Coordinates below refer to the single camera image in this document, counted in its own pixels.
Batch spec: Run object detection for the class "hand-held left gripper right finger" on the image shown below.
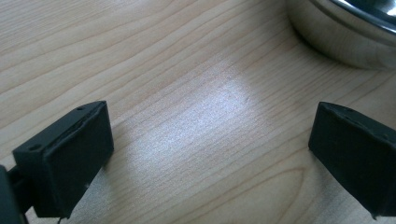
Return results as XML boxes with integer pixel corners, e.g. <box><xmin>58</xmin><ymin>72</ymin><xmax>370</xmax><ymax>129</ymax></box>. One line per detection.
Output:
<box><xmin>307</xmin><ymin>101</ymin><xmax>396</xmax><ymax>220</ymax></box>

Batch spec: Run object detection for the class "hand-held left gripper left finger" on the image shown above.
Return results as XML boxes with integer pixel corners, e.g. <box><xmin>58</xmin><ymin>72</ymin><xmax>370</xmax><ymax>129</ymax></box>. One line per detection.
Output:
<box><xmin>12</xmin><ymin>100</ymin><xmax>115</xmax><ymax>219</ymax></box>

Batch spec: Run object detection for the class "stainless steel bowl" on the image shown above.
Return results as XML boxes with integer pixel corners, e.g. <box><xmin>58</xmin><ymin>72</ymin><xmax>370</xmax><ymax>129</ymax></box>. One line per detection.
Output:
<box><xmin>285</xmin><ymin>0</ymin><xmax>396</xmax><ymax>71</ymax></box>

